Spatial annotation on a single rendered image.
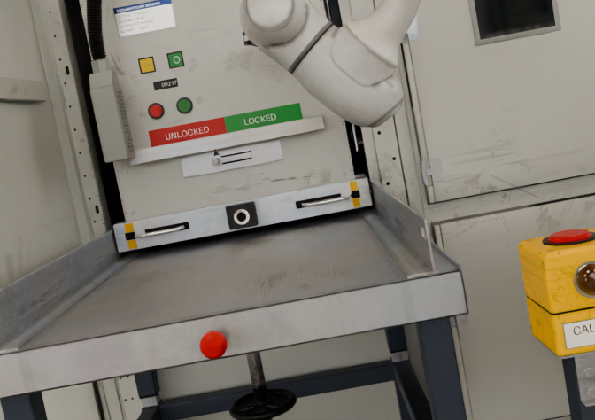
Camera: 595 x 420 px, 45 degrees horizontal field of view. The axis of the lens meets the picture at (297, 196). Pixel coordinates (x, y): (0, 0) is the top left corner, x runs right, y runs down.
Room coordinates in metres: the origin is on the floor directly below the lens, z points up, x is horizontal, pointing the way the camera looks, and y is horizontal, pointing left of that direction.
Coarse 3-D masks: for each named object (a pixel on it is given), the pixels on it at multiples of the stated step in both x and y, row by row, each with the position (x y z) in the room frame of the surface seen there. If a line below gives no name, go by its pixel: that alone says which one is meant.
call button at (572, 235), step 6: (552, 234) 0.69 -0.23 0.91; (558, 234) 0.68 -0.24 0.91; (564, 234) 0.68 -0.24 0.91; (570, 234) 0.67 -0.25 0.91; (576, 234) 0.67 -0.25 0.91; (582, 234) 0.66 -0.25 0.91; (588, 234) 0.67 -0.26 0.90; (552, 240) 0.67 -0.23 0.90; (558, 240) 0.67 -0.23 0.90; (564, 240) 0.66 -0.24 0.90; (570, 240) 0.66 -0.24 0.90; (576, 240) 0.66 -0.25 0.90
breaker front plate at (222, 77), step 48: (144, 0) 1.52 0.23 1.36; (192, 0) 1.52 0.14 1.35; (240, 0) 1.52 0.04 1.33; (144, 48) 1.52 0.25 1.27; (192, 48) 1.52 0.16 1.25; (240, 48) 1.52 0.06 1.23; (144, 96) 1.52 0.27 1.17; (192, 96) 1.52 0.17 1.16; (240, 96) 1.52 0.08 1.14; (288, 96) 1.51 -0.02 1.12; (144, 144) 1.52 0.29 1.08; (240, 144) 1.52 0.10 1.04; (288, 144) 1.51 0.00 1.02; (336, 144) 1.51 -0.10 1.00; (144, 192) 1.52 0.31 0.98; (192, 192) 1.52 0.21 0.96; (240, 192) 1.52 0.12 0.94
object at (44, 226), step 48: (0, 0) 1.43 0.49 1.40; (0, 48) 1.39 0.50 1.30; (48, 48) 1.56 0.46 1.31; (0, 96) 1.31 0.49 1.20; (48, 96) 1.55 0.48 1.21; (0, 144) 1.31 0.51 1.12; (48, 144) 1.50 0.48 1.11; (0, 192) 1.28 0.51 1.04; (48, 192) 1.46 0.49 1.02; (0, 240) 1.24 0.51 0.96; (48, 240) 1.41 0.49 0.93; (0, 288) 1.21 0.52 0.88
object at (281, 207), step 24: (288, 192) 1.50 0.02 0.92; (312, 192) 1.50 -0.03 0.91; (336, 192) 1.50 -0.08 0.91; (360, 192) 1.50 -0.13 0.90; (168, 216) 1.51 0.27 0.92; (192, 216) 1.51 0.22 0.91; (216, 216) 1.51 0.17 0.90; (264, 216) 1.50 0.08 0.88; (288, 216) 1.50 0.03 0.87; (312, 216) 1.50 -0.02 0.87; (120, 240) 1.51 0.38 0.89; (168, 240) 1.51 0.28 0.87
